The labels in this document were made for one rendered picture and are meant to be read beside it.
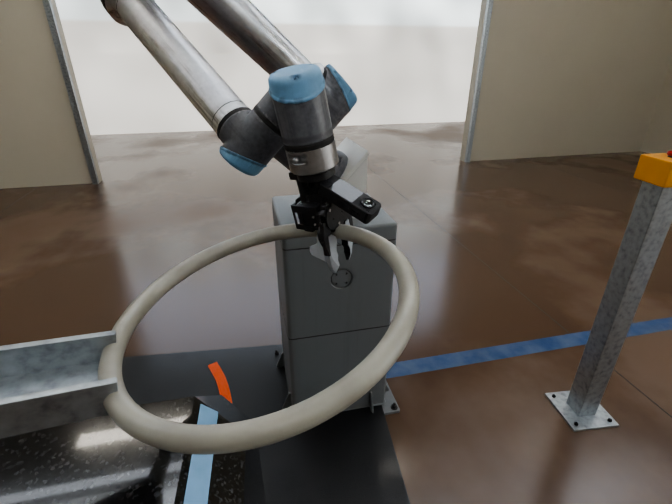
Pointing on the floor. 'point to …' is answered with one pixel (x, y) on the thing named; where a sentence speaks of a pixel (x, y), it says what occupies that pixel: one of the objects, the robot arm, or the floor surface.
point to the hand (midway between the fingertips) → (343, 261)
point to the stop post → (620, 296)
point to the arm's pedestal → (332, 310)
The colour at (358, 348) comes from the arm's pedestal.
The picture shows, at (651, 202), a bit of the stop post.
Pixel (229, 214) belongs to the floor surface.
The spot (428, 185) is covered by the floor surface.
